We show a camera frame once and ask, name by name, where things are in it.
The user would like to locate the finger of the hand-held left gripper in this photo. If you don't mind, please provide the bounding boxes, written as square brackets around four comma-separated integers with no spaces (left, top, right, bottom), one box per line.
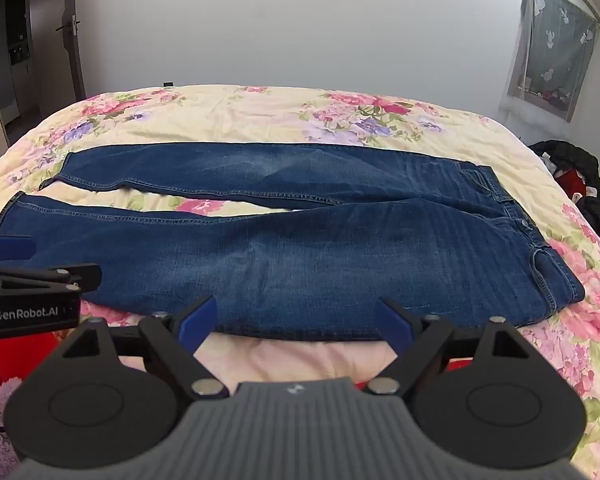
[0,231,36,263]
[0,263,103,297]

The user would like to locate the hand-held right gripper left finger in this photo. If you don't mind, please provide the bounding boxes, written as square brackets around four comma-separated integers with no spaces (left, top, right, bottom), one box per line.
[55,296,229,400]

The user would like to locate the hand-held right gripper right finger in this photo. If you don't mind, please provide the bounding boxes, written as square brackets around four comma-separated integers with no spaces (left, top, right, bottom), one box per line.
[367,297,536,396]

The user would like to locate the blue denim pants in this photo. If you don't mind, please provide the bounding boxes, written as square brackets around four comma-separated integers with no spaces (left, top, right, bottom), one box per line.
[0,141,587,343]

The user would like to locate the red plush blanket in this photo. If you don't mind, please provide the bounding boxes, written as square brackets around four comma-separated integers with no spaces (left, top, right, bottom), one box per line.
[0,332,81,480]

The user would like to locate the pink bedsheet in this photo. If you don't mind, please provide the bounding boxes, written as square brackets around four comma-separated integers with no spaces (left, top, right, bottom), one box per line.
[80,305,481,396]

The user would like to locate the dark door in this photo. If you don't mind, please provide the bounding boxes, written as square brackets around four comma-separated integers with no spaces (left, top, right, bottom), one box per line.
[25,0,87,111]

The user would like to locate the floral yellow blanket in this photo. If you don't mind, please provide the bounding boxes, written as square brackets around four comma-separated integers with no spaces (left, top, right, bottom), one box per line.
[0,85,600,466]

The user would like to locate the pile of dark clothes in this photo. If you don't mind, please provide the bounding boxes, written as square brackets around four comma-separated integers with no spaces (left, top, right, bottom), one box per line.
[527,139,600,251]

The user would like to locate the grey patterned window curtain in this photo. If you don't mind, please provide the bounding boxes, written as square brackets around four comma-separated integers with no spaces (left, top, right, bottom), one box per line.
[500,0,600,123]

